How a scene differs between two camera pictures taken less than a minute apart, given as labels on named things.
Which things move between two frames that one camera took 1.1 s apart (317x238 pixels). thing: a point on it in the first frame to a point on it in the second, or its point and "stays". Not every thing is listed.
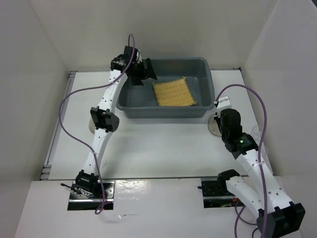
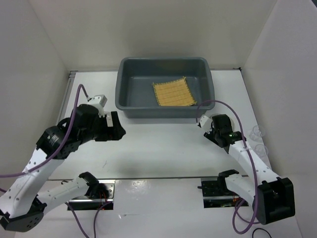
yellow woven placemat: (175, 92) stays
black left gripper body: (138, 73) to (101, 132)
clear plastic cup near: (264, 151) stays
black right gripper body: (222, 129) to (212, 136)
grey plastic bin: (184, 89) stays
